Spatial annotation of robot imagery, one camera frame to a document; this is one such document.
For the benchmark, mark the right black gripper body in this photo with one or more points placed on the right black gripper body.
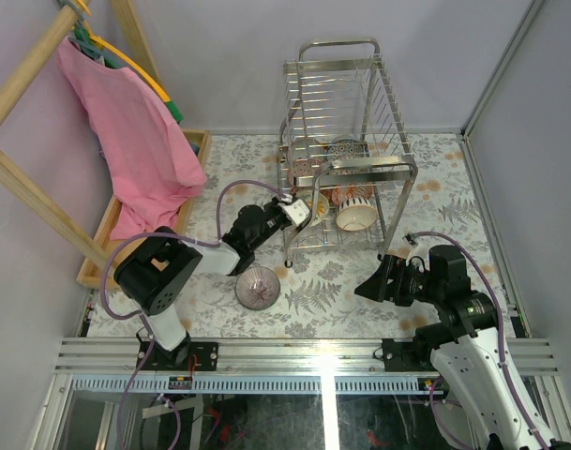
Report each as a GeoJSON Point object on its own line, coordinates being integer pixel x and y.
{"type": "Point", "coordinates": [424, 286]}

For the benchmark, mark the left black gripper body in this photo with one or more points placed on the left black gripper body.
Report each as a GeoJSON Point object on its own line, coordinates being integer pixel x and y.
{"type": "Point", "coordinates": [281, 212]}

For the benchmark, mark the purple striped bowl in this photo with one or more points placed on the purple striped bowl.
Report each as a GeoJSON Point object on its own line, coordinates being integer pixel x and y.
{"type": "Point", "coordinates": [258, 288]}

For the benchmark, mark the orange flower patterned bowl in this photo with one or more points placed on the orange flower patterned bowl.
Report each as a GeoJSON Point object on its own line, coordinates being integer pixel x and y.
{"type": "Point", "coordinates": [322, 209]}

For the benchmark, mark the cream bowl orange rim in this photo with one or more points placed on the cream bowl orange rim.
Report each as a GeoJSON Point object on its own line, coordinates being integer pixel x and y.
{"type": "Point", "coordinates": [356, 214]}

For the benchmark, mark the brown patterned bowl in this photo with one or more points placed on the brown patterned bowl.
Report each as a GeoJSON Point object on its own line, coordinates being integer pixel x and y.
{"type": "Point", "coordinates": [349, 172]}

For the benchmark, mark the blue patterned bowl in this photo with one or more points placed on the blue patterned bowl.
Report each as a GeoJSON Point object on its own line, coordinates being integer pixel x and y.
{"type": "Point", "coordinates": [346, 147]}

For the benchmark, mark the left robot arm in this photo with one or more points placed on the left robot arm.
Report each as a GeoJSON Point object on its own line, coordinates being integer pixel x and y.
{"type": "Point", "coordinates": [157, 270]}

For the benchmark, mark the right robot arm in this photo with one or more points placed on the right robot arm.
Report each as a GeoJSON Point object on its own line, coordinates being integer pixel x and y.
{"type": "Point", "coordinates": [467, 346]}

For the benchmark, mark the stainless steel dish rack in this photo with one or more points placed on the stainless steel dish rack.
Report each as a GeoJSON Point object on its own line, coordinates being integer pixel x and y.
{"type": "Point", "coordinates": [341, 88]}

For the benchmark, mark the pink cloth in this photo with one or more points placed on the pink cloth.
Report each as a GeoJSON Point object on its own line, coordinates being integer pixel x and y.
{"type": "Point", "coordinates": [152, 165]}

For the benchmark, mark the yellow plastic hanger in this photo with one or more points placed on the yellow plastic hanger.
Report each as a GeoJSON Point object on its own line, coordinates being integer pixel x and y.
{"type": "Point", "coordinates": [79, 7]}

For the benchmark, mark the green plastic hanger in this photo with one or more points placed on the green plastic hanger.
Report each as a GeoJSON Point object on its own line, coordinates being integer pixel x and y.
{"type": "Point", "coordinates": [95, 48]}

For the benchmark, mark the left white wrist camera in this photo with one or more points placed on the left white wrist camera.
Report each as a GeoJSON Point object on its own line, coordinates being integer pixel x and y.
{"type": "Point", "coordinates": [296, 211]}

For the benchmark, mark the aluminium rail frame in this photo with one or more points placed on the aluminium rail frame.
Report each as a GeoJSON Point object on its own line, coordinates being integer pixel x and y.
{"type": "Point", "coordinates": [225, 365]}

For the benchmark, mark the wooden clothes rack frame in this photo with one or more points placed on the wooden clothes rack frame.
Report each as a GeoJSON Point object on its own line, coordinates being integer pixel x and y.
{"type": "Point", "coordinates": [47, 135]}

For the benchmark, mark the aluminium corner post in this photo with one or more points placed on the aluminium corner post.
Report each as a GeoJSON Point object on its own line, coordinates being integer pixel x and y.
{"type": "Point", "coordinates": [525, 25]}

